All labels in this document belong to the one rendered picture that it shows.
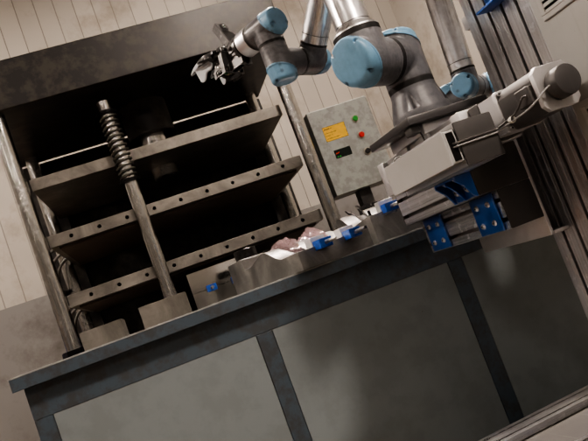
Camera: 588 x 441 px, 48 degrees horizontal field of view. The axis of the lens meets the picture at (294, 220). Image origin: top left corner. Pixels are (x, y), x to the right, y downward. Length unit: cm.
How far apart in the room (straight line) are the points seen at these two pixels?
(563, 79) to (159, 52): 194
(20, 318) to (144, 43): 266
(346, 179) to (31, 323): 278
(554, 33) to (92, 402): 146
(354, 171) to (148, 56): 102
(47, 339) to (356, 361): 330
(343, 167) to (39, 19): 325
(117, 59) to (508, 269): 173
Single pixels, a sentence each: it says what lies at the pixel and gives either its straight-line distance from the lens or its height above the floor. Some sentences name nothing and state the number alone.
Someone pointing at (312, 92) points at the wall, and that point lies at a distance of 569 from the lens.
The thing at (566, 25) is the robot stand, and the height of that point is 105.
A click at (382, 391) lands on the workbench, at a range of 205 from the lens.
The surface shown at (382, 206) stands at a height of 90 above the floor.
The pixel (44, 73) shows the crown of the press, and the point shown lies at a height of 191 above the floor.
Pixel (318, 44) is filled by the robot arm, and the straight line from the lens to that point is 186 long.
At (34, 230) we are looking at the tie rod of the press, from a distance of 278.
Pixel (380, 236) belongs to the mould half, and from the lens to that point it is 208.
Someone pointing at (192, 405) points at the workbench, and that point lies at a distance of 196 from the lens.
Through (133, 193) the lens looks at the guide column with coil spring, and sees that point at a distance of 278.
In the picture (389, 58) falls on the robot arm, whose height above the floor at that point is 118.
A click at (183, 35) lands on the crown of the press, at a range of 294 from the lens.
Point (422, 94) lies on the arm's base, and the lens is 164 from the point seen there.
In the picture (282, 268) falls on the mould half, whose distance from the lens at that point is 200.
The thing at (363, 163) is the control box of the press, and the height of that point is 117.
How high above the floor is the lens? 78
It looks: 5 degrees up
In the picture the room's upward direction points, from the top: 20 degrees counter-clockwise
